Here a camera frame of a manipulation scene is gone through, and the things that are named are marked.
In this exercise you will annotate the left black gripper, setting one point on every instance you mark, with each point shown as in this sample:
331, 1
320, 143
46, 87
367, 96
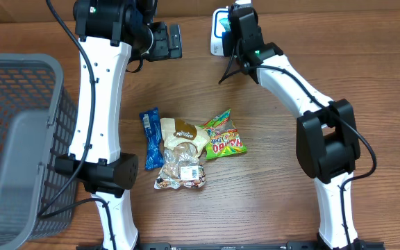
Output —
164, 49

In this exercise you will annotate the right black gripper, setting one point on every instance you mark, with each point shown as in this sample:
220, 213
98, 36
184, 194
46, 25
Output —
227, 48

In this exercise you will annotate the beige brown snack bag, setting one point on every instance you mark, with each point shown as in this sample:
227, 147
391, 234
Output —
183, 146

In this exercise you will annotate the green Haribo candy bag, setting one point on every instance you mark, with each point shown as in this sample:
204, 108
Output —
224, 137

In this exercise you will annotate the blue snack wrapper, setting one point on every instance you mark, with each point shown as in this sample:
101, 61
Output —
152, 130

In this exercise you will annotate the teal tissue wipes pack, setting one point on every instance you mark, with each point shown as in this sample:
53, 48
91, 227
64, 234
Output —
225, 23

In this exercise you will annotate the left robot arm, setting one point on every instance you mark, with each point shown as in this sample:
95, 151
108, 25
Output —
109, 35

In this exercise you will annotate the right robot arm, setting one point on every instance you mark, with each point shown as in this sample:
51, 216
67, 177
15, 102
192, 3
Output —
326, 144

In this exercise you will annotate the white barcode scanner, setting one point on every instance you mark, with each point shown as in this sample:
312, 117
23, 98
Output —
217, 47

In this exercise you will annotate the grey plastic mesh basket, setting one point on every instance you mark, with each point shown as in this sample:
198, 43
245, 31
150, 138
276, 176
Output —
37, 123

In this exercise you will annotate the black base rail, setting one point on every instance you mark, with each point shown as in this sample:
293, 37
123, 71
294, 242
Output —
291, 245

